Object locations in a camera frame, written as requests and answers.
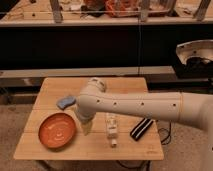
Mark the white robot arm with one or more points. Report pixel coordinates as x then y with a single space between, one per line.
191 109

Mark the clear plastic bottle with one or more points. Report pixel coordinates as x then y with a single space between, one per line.
111 129

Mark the orange object on shelf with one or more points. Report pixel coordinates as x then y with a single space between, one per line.
121 8

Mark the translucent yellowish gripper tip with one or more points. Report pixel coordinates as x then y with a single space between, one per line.
86 128

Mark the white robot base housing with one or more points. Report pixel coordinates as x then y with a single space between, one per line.
194 59

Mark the blue sponge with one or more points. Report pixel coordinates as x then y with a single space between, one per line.
66 102

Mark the orange ceramic bowl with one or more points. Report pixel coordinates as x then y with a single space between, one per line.
57 130

